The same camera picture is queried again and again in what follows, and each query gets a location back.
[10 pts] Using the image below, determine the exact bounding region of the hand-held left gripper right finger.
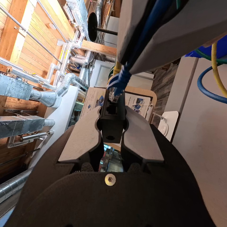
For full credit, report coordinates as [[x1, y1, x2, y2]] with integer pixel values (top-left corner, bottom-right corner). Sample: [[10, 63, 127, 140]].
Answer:
[[121, 106, 164, 172]]

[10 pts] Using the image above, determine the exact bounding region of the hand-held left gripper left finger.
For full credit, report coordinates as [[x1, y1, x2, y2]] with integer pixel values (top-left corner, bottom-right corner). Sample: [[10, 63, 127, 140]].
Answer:
[[58, 106, 104, 172]]

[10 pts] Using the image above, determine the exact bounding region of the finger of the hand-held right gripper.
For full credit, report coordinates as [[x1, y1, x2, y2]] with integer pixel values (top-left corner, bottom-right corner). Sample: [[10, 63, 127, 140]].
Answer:
[[117, 0, 148, 65], [129, 0, 227, 75]]

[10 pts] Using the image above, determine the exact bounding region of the black ethernet port box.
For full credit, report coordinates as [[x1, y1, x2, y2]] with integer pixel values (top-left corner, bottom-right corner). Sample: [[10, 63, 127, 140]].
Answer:
[[100, 90, 126, 144]]

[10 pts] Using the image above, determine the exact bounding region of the yellow ethernet cable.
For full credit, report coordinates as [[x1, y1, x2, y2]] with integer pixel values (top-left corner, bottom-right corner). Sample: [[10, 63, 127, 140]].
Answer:
[[107, 42, 227, 98]]

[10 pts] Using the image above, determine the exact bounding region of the blue ethernet cable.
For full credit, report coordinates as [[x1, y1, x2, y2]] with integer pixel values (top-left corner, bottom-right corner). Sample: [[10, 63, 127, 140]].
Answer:
[[106, 0, 227, 103]]

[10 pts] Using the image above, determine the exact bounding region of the white stand base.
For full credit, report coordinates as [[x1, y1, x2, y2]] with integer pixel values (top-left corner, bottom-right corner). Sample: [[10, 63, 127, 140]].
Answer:
[[157, 111, 179, 142]]

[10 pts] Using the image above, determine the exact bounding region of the small instruction sheet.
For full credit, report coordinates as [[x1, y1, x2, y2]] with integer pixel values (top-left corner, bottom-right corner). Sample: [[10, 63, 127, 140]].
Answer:
[[124, 92, 153, 121]]

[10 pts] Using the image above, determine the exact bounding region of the black disc on pole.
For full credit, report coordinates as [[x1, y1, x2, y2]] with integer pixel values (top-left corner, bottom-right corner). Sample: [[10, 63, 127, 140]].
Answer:
[[87, 12, 118, 42]]

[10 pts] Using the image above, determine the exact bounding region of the white instruction poster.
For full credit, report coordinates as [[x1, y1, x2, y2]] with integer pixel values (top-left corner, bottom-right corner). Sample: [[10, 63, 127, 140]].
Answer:
[[80, 87, 107, 123]]

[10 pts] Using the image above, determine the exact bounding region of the wooden display board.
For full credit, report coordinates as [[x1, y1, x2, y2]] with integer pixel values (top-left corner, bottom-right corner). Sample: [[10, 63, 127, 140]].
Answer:
[[88, 86, 157, 124]]

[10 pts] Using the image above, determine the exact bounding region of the silver insulated pipe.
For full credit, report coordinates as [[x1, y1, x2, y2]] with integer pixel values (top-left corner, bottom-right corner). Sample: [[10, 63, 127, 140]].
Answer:
[[7, 130, 55, 149]]

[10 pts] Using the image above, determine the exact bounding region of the thin dark ceiling pipe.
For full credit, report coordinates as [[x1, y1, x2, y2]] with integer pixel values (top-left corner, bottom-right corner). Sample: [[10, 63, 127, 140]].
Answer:
[[25, 148, 41, 156]]

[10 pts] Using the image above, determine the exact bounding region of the white door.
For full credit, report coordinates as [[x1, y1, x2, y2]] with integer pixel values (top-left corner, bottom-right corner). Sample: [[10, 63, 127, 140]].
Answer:
[[90, 60, 116, 87]]

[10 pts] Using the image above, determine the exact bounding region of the cluster of silver insulated pipes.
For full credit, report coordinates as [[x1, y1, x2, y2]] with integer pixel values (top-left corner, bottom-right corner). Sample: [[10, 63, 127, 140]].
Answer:
[[0, 27, 94, 91]]

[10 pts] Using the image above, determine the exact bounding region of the thin metal ceiling conduit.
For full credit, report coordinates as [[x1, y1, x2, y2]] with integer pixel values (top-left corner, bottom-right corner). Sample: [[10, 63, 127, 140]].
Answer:
[[0, 4, 63, 64]]

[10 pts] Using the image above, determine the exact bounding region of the rectangular galvanized duct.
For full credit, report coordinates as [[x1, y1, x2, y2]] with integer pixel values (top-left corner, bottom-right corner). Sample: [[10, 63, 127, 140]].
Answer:
[[0, 116, 56, 139]]

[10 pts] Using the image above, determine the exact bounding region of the round spiral metal duct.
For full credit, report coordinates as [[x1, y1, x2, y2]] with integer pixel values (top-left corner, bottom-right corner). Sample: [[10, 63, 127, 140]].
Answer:
[[0, 166, 34, 204], [78, 67, 91, 89]]

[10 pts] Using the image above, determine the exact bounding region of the conical galvanized duct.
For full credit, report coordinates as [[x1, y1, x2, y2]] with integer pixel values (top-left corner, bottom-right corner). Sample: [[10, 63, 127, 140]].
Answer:
[[0, 73, 62, 108]]

